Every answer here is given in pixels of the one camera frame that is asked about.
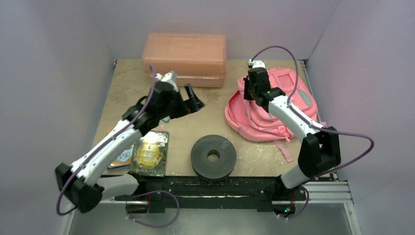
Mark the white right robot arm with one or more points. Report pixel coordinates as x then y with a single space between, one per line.
320 147

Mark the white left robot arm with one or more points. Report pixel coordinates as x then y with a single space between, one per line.
81 181

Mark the green wonderland book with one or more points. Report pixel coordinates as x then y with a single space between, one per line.
150 153

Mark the blue orange picture book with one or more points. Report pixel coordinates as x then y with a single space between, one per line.
123 160

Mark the translucent orange plastic box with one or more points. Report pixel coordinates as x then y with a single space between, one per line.
198 59

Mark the aluminium rail base frame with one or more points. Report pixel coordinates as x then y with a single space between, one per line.
237 206

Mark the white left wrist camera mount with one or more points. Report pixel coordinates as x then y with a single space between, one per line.
170 78

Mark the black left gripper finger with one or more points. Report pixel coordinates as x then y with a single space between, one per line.
181 108
193 103

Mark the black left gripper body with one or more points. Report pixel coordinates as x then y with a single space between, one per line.
170 109

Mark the pink student backpack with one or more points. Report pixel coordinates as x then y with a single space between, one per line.
255 124

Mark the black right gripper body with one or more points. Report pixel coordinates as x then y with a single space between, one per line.
253 94

